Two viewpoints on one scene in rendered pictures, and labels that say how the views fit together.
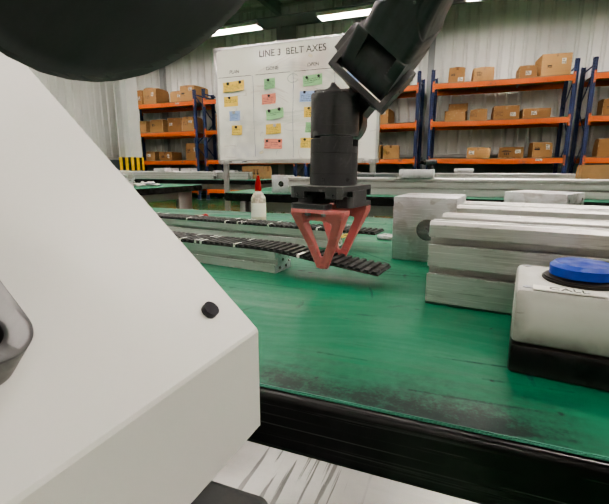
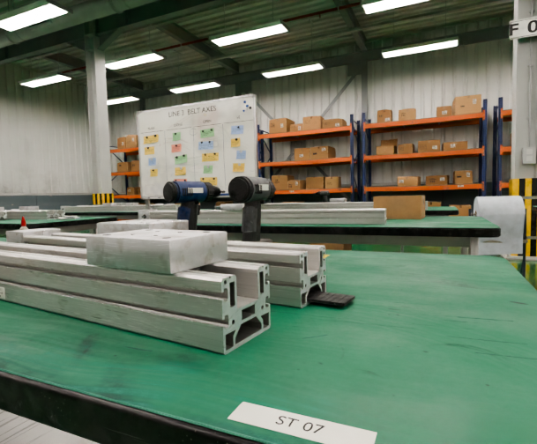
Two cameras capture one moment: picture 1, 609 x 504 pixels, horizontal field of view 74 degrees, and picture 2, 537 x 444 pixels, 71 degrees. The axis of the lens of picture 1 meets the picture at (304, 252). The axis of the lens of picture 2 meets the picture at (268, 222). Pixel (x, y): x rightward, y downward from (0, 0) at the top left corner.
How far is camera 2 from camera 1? 0.98 m
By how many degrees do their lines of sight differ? 8
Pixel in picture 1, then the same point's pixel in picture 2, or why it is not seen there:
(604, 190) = (359, 217)
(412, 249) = not seen: hidden behind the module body
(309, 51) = (204, 112)
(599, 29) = (505, 74)
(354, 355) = not seen: outside the picture
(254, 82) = (166, 136)
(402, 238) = not seen: hidden behind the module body
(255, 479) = not seen: outside the picture
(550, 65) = (463, 106)
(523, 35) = (441, 81)
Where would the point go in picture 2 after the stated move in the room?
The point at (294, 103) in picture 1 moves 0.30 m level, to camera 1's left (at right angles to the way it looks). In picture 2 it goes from (195, 151) to (167, 151)
